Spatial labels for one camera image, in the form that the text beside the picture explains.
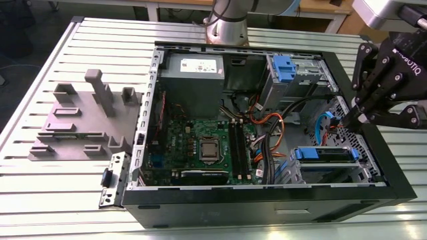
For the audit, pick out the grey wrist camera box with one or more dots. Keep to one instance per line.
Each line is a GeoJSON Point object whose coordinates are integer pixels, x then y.
{"type": "Point", "coordinates": [377, 12]}

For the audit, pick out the grey metal drive cage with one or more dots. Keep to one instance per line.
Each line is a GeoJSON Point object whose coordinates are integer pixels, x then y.
{"type": "Point", "coordinates": [276, 97]}

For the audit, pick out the green motherboard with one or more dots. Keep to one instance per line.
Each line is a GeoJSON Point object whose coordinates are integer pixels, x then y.
{"type": "Point", "coordinates": [214, 127]}

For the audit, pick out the metal disk bay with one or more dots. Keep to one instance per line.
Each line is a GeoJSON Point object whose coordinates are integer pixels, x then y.
{"type": "Point", "coordinates": [330, 165]}

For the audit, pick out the grey parts rack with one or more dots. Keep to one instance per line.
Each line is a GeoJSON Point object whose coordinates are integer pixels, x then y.
{"type": "Point", "coordinates": [87, 120]}

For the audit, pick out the grey metal slot bracket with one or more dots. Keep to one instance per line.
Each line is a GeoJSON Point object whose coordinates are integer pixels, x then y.
{"type": "Point", "coordinates": [118, 160]}

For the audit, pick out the grey power supply unit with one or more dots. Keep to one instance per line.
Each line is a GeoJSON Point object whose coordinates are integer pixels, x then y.
{"type": "Point", "coordinates": [190, 95]}

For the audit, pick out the green RAM stick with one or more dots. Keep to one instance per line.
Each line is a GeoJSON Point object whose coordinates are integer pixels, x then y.
{"type": "Point", "coordinates": [71, 137]}

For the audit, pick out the black blue bracket knob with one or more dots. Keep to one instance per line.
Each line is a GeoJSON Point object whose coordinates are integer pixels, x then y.
{"type": "Point", "coordinates": [107, 177]}

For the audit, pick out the black open PC case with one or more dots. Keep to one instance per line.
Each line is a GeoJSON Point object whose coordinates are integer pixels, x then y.
{"type": "Point", "coordinates": [234, 205]}

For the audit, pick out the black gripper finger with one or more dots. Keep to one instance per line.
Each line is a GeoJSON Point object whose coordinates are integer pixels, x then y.
{"type": "Point", "coordinates": [401, 120]}
{"type": "Point", "coordinates": [365, 67]}

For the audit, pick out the hard disk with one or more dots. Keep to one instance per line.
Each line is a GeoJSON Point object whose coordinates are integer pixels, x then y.
{"type": "Point", "coordinates": [307, 153]}

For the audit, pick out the wooden desk white frame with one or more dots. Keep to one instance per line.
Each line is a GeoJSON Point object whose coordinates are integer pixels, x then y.
{"type": "Point", "coordinates": [327, 10]}

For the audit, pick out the black graphics card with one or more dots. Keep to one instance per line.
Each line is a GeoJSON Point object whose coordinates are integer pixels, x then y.
{"type": "Point", "coordinates": [203, 176]}

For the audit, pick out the black RAM slot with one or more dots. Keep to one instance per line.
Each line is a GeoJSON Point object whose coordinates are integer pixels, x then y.
{"type": "Point", "coordinates": [244, 150]}
{"type": "Point", "coordinates": [235, 150]}

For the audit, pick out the blue drive latch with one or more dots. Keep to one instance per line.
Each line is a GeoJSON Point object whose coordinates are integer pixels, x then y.
{"type": "Point", "coordinates": [283, 70]}

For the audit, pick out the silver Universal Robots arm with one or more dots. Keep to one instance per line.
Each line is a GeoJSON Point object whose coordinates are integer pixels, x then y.
{"type": "Point", "coordinates": [227, 32]}

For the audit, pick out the CPU socket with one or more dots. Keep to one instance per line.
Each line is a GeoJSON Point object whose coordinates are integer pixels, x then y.
{"type": "Point", "coordinates": [210, 139]}

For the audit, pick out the silver CPU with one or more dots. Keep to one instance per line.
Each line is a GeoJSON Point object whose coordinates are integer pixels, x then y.
{"type": "Point", "coordinates": [210, 150]}

